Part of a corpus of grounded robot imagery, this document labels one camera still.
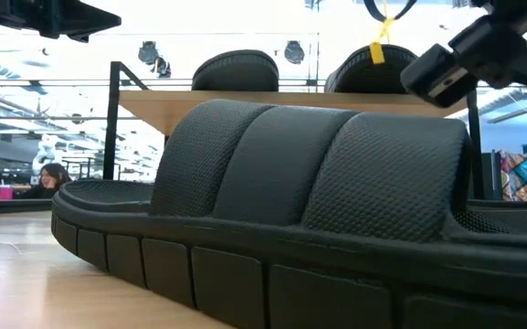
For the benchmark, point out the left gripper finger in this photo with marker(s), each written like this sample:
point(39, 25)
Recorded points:
point(85, 11)
point(85, 29)

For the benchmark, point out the black foam slide sandal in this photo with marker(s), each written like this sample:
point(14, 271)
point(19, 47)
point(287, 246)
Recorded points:
point(290, 183)
point(350, 75)
point(235, 73)

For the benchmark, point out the yellow tape tag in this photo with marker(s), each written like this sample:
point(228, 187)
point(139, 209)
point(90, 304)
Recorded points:
point(377, 53)

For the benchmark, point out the black monitor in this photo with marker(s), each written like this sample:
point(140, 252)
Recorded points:
point(492, 176)

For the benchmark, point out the white figure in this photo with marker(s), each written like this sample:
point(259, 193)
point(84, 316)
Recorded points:
point(46, 151)

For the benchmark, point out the person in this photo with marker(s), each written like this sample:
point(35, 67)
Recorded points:
point(50, 178)

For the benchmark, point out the black vertical pole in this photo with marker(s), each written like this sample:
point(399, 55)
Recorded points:
point(316, 45)

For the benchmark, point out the black horizontal railing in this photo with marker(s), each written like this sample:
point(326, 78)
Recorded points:
point(310, 82)

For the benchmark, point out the pink cup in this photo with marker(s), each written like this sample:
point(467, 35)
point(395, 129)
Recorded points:
point(6, 192)

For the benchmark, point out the black aluminium table frame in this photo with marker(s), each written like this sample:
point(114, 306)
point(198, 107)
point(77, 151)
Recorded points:
point(16, 207)

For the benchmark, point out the wooden shelf with black frame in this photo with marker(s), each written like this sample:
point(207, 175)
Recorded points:
point(290, 101)

